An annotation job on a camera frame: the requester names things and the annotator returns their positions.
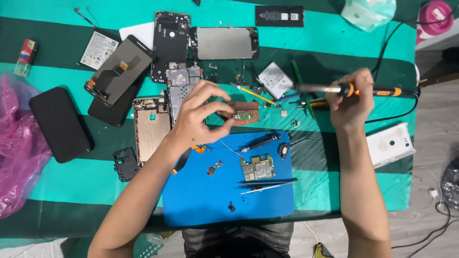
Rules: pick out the person's right hand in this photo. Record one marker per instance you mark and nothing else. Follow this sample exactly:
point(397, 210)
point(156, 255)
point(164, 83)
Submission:
point(351, 107)

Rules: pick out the person's left hand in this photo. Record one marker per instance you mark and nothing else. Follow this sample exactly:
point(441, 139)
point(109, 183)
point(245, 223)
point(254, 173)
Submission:
point(192, 122)

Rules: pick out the person's right fingers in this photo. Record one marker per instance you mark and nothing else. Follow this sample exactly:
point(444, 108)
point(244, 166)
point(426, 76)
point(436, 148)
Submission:
point(353, 77)

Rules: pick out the black orange soldering iron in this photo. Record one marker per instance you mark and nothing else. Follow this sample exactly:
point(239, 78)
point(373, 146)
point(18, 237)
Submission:
point(385, 92)

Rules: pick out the green striped tablecloth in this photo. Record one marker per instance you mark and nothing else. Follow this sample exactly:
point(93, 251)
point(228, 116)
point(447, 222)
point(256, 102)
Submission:
point(322, 43)

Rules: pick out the green plastic pry tool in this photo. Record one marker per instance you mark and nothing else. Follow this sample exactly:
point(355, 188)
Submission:
point(298, 77)

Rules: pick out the translucent plastic bag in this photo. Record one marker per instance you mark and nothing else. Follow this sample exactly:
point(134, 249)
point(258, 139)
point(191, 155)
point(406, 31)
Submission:
point(367, 12)

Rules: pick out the blue pry tool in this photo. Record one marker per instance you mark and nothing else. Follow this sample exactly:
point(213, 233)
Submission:
point(288, 96)

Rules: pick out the small metal shield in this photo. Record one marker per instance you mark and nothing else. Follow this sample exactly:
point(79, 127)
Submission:
point(283, 113)
point(295, 123)

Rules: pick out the white phone back cover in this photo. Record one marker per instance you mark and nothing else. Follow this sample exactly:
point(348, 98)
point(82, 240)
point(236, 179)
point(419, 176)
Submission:
point(391, 145)

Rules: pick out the silver pouch battery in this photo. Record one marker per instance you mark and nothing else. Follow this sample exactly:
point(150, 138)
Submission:
point(275, 80)

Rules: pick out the black phone battery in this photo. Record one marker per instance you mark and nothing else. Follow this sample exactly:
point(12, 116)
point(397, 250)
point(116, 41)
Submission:
point(279, 16)

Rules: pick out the pink round container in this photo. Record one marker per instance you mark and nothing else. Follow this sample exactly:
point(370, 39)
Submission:
point(435, 19)

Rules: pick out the small black phone part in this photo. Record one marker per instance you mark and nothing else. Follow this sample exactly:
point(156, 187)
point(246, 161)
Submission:
point(283, 150)

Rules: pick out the yellow tweezers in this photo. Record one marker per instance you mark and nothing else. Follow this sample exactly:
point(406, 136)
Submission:
point(252, 94)

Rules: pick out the brown wooden block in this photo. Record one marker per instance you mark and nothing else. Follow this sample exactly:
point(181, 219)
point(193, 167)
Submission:
point(247, 106)

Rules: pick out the black screwdriver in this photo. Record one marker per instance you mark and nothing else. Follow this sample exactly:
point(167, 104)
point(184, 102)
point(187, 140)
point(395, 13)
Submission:
point(261, 142)

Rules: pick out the small green circuit board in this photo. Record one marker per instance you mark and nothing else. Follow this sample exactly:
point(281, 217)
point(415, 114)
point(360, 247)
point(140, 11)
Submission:
point(244, 115)

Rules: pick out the green phone motherboard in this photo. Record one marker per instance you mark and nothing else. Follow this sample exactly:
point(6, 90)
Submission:
point(258, 168)

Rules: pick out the black tweezers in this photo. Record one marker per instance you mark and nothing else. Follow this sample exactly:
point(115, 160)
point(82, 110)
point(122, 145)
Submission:
point(269, 181)

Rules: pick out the silver tweezers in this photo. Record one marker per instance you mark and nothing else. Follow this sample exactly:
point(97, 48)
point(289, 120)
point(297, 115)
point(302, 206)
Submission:
point(269, 187)

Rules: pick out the black plastic bag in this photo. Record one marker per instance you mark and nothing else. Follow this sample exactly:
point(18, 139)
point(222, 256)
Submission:
point(451, 181)

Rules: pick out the silver phone midframe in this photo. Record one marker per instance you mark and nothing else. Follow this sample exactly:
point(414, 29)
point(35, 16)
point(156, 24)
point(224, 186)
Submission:
point(179, 86)

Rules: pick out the yellow green object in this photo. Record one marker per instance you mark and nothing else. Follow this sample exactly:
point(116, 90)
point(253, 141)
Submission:
point(322, 251)

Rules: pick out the tiny black chip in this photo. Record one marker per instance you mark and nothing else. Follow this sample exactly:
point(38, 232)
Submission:
point(232, 207)

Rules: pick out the blue silicone work mat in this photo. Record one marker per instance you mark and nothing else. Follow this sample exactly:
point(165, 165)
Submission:
point(204, 197)

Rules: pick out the person's grey trousers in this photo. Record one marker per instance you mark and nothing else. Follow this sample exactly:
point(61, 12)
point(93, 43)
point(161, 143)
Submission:
point(236, 240)

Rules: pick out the white paper sheet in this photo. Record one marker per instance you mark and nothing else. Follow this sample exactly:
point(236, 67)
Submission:
point(138, 34)

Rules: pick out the grey phone screen with flex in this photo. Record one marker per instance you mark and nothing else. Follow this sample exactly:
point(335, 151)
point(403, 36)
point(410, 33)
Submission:
point(123, 73)

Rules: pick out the black phone screen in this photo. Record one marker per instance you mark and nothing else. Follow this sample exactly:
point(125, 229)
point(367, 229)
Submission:
point(114, 111)

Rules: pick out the black plastic cover piece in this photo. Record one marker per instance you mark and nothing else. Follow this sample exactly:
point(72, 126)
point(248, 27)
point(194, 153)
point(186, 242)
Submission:
point(125, 165)

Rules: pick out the white phone battery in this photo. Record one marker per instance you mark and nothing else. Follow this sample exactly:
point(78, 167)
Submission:
point(97, 50)

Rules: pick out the black smartphone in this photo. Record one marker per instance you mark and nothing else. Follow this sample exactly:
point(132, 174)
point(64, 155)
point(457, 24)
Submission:
point(59, 125)

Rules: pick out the red lighter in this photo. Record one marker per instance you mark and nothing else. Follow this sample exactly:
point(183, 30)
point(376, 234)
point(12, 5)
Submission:
point(25, 55)

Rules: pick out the pink plastic bag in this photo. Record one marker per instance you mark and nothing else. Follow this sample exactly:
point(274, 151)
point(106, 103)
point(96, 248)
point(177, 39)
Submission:
point(18, 154)

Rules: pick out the phone frame with silver plate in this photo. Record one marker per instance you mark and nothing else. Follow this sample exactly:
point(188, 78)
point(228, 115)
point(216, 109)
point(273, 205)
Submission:
point(224, 43)

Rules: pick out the small camera module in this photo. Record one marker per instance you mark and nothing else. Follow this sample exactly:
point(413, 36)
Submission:
point(214, 167)

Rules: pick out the black phone frame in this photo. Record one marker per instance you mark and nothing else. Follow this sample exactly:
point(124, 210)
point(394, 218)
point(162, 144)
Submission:
point(170, 39)

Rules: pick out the gold phone frame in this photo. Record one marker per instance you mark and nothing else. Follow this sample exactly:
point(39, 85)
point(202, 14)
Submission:
point(152, 130)

